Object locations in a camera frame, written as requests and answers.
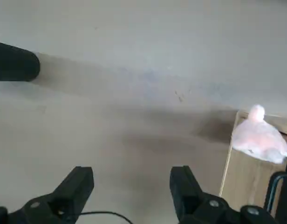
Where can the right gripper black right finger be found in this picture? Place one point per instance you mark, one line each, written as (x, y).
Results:
(187, 193)

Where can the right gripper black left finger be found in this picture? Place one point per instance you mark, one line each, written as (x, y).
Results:
(71, 191)

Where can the pink doll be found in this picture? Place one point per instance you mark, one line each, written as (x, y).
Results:
(257, 137)

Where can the black metal hook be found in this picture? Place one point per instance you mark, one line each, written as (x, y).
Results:
(271, 189)

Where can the black cylindrical vase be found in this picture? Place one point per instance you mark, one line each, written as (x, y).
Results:
(15, 63)

